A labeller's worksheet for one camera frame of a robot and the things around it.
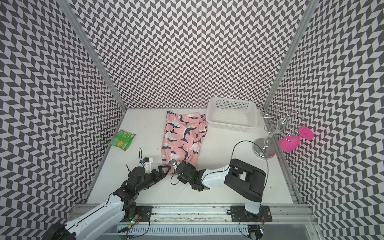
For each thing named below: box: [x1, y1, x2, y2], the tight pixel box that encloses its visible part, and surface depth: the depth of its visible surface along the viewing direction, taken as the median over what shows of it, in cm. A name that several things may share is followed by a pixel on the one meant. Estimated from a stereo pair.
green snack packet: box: [108, 129, 136, 151], surface depth 100 cm
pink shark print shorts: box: [161, 111, 208, 175], surface depth 101 cm
